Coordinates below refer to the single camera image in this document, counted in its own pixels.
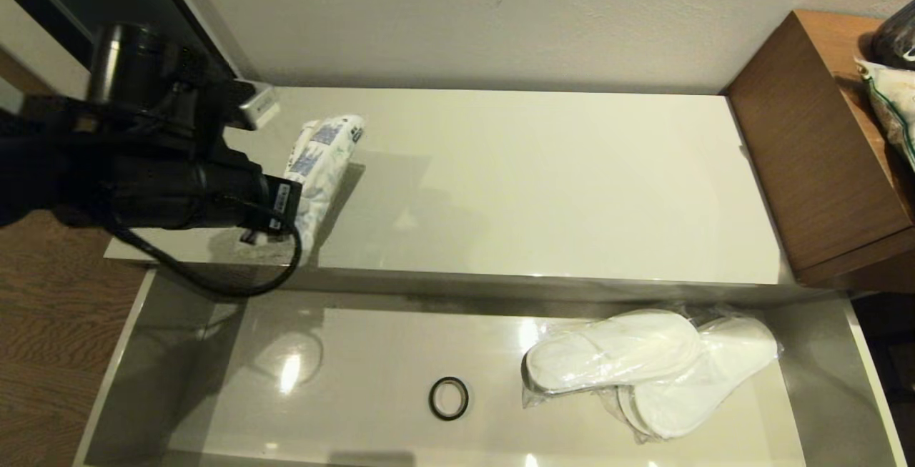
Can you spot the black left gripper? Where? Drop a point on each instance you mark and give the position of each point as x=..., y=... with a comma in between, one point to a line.
x=250, y=199

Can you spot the white tissue pack blue print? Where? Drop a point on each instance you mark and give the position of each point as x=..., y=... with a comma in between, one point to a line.
x=322, y=159

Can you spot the glossy white drawer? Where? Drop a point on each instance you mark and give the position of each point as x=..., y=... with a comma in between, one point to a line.
x=357, y=381

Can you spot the white disposable slipper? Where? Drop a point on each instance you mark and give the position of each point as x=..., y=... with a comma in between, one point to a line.
x=615, y=349
x=715, y=374
x=530, y=381
x=627, y=410

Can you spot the left robot arm silver black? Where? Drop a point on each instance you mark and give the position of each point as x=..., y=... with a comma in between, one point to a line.
x=129, y=166

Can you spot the brown wooden baseboard strip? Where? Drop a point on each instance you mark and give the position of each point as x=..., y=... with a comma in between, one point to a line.
x=18, y=70

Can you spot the glossy white cabinet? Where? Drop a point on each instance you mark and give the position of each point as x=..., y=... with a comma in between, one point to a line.
x=536, y=181

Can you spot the brown wooden side table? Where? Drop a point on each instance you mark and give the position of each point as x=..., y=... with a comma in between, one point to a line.
x=808, y=138

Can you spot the white bag green edge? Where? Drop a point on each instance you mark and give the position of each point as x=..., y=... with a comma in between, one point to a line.
x=897, y=109

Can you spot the dark plastic bag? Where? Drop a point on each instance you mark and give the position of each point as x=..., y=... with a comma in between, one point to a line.
x=897, y=38

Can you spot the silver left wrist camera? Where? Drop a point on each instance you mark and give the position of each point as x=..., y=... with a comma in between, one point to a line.
x=259, y=104

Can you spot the white door frame strip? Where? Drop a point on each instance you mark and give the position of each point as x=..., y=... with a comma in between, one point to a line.
x=193, y=2

